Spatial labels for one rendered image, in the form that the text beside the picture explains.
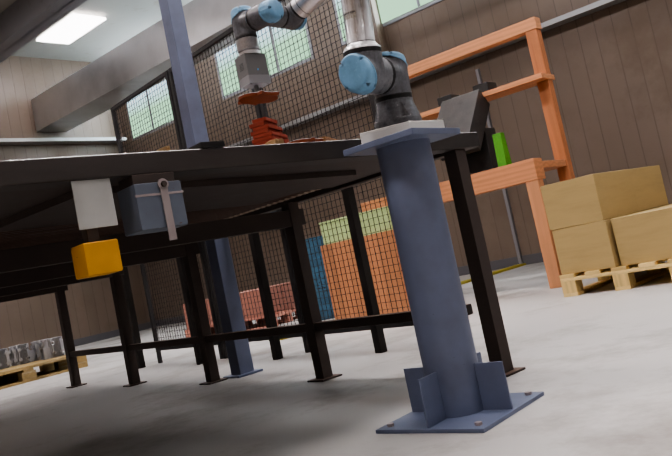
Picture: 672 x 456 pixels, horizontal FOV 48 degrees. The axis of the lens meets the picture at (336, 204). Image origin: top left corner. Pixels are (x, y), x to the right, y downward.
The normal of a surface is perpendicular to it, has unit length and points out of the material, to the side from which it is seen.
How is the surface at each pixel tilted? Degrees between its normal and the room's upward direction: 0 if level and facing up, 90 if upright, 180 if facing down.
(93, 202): 90
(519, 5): 90
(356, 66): 99
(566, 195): 90
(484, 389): 90
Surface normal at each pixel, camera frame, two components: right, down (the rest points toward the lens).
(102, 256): 0.65, -0.19
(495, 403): -0.64, 0.07
